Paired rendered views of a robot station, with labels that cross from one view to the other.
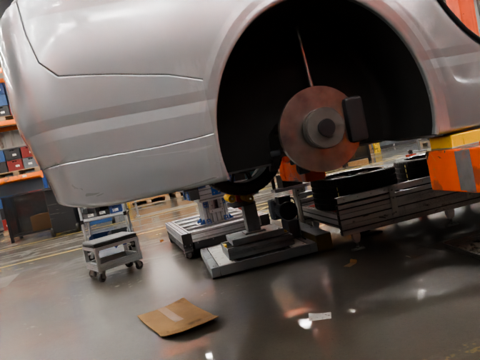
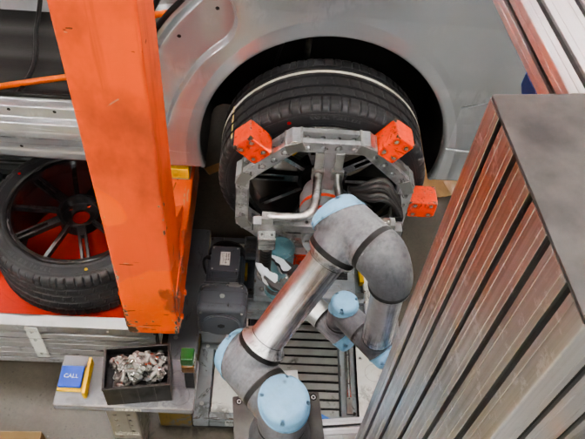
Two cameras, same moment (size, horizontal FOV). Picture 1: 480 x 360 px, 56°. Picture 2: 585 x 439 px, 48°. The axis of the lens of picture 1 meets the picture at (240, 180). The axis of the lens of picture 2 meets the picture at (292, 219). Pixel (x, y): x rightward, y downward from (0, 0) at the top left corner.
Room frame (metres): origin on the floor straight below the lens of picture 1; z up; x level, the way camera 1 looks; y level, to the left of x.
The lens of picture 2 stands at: (4.95, 0.05, 2.43)
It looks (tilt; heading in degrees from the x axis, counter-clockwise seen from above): 51 degrees down; 185
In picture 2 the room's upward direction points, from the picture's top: 6 degrees clockwise
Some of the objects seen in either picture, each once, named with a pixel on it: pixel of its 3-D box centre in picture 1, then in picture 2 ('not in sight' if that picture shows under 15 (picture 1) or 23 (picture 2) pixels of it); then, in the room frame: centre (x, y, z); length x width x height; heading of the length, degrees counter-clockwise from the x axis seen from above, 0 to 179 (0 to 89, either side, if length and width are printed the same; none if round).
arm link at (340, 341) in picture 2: not in sight; (338, 329); (4.02, 0.12, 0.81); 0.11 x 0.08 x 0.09; 55
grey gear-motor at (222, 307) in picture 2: (286, 216); (225, 286); (3.60, -0.31, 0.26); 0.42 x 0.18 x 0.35; 10
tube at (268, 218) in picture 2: not in sight; (294, 187); (3.72, -0.07, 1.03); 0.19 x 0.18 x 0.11; 10
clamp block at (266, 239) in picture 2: not in sight; (266, 232); (3.81, -0.13, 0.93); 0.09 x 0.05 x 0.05; 10
